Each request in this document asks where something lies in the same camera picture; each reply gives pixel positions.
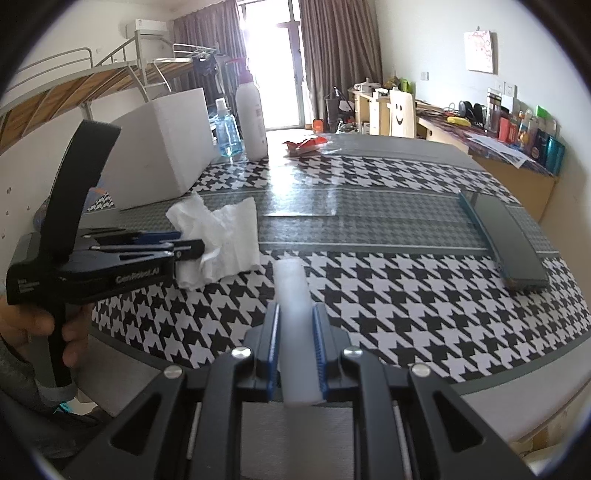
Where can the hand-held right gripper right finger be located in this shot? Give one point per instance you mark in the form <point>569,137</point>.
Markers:
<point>319,350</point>

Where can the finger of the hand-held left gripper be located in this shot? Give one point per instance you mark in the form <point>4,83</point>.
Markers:
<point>157,237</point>
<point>189,249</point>

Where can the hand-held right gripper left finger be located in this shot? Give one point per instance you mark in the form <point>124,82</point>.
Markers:
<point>272,350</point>

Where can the white cylindrical tube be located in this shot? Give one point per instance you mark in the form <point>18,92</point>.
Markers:
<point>293,314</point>

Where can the white tissue paper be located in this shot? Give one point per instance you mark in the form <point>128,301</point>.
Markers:
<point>231,240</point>

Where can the white foam box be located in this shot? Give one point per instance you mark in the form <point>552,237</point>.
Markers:
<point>161,138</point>

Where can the dark grey soft pad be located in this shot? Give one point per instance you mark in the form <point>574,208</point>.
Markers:
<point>508,240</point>

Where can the person's left forearm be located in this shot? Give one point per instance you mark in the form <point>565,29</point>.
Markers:
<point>18,369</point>

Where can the person's left hand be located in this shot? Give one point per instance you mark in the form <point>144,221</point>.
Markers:
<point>27,323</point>

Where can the blue liquid spray bottle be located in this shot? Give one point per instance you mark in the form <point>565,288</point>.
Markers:
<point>228,138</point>

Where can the teal item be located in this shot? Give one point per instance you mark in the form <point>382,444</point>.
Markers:
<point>67,407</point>

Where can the white red-trigger spray bottle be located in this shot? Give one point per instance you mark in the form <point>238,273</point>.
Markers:
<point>251,124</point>

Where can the red snack packet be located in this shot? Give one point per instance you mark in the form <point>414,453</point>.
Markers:
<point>304,146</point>

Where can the grey metal bunk bed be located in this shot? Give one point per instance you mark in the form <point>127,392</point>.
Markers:
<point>69,87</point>
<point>184,50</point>

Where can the dark blue hanging garment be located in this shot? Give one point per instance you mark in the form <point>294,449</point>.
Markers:
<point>204,67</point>

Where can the red floor container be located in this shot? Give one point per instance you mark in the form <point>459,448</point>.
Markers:
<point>317,125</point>

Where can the glass balcony door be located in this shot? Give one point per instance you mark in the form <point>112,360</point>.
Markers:
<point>277,69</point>

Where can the white air conditioner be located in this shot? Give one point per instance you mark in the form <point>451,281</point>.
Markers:
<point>147,27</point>

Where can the brown curtain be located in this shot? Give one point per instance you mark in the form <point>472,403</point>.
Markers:
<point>207,27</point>
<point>341,50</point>

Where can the wooden smiley face chair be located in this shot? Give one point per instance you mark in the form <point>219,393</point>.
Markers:
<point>402,115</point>

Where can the light wooden desk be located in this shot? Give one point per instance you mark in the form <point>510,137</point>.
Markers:
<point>521,180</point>

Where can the yellow desk item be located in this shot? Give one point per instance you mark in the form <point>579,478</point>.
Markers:
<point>458,121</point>

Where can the green desk item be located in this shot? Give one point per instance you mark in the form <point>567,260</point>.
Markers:
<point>405,86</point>

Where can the white paper sheets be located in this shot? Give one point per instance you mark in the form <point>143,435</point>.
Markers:
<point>498,147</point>

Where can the row of toiletry bottles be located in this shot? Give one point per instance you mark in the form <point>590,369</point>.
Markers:
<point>535,138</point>

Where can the wall poster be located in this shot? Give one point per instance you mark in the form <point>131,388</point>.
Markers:
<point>481,51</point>

